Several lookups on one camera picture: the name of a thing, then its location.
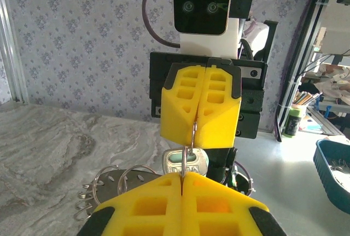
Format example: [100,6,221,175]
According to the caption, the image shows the black frame post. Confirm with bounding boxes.
[273,0,325,142]

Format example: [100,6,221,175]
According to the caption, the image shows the teal plastic tray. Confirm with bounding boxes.
[313,139,350,215]

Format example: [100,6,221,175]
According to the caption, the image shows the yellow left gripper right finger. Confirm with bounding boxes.
[180,171,287,236]

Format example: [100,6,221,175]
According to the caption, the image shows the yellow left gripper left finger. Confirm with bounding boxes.
[76,172,183,236]

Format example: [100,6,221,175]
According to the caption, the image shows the green bottle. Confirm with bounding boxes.
[284,106,308,138]

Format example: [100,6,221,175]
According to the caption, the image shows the metal split key ring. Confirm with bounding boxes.
[116,164,158,197]
[181,122,198,179]
[91,165,123,205]

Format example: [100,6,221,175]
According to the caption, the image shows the coloured pencils bunch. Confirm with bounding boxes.
[292,90,323,106]

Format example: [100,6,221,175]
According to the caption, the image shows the aluminium right corner post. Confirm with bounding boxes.
[0,0,30,105]

